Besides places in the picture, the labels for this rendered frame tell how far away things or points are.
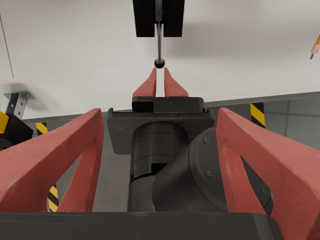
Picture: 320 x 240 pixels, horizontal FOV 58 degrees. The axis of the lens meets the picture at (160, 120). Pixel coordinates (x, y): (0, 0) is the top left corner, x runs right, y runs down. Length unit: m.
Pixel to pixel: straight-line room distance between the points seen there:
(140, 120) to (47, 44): 0.21
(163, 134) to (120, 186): 1.31
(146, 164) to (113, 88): 0.27
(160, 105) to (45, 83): 0.28
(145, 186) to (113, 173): 1.31
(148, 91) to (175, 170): 0.13
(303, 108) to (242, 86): 0.99
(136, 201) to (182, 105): 0.10
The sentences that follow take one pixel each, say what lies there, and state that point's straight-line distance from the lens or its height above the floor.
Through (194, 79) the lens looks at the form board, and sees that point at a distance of 0.47.
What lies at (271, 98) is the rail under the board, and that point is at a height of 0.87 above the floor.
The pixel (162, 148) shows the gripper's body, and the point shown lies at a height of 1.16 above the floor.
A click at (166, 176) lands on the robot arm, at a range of 0.19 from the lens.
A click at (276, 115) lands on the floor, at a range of 1.46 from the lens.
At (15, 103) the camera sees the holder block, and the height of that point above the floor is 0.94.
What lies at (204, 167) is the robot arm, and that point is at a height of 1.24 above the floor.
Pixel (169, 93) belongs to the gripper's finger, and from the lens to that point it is 0.29.
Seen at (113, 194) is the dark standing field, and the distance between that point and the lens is 1.59.
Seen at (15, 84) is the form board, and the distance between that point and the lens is 0.54.
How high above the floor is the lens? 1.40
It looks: 78 degrees down
